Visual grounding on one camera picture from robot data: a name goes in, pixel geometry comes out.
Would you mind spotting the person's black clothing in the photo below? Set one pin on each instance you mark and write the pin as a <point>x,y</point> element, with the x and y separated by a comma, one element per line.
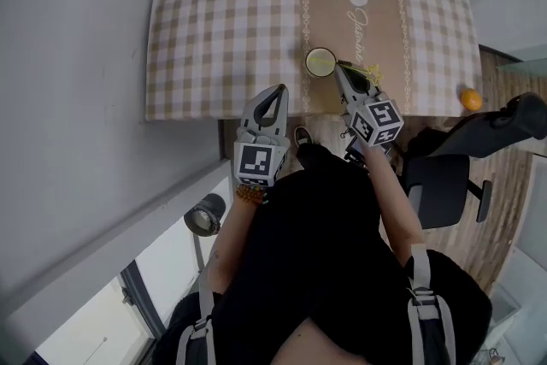
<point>316,252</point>

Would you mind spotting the orange fruit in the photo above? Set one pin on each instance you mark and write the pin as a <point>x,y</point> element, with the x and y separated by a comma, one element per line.
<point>471,100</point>

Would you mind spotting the person's right forearm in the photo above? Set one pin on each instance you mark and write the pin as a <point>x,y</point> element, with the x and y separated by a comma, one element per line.
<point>391,192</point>

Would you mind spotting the white cup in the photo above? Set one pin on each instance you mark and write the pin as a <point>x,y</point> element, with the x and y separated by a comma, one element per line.
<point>314,70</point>

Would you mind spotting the beige checked flower tablecloth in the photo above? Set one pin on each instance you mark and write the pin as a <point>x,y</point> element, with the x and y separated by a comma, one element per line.
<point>239,55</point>

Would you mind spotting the person's left forearm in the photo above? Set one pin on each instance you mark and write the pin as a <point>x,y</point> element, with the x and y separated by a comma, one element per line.
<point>233,235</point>

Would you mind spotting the black round lamp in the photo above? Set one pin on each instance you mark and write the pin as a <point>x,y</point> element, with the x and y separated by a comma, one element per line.
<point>205,213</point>

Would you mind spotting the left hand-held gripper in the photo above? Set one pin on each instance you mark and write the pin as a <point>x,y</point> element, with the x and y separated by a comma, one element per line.
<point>256,158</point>

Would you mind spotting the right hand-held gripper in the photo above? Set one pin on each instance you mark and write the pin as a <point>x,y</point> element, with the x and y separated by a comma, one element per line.
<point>376,121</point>

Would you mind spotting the yellow-green star stick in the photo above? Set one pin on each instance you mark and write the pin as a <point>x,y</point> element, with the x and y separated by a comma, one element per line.
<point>323,61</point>

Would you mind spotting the person's black shoe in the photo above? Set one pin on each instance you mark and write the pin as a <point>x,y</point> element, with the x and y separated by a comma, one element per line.
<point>302,136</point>

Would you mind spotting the glass table top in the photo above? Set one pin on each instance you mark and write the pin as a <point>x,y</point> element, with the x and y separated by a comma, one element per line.
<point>523,66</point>

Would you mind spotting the black office chair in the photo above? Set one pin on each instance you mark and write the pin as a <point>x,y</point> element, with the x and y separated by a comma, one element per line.
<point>440,188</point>

